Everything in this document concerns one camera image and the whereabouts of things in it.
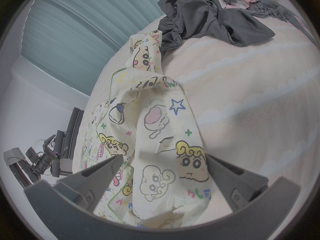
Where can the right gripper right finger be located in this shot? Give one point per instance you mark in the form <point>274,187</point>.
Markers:
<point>235,184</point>

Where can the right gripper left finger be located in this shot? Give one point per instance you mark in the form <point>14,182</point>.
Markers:
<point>87,186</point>

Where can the white printed pyjama top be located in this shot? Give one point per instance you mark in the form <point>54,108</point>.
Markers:
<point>160,134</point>

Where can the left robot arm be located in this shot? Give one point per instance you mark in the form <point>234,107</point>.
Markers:
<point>40,166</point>

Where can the bed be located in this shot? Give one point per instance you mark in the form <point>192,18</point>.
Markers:
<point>250,96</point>

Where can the blue-green curtain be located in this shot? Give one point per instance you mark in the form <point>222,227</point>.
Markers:
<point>75,34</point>

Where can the black garment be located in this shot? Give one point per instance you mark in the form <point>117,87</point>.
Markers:
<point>200,16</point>

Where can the dark grey garment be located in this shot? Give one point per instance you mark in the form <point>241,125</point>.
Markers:
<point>272,9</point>

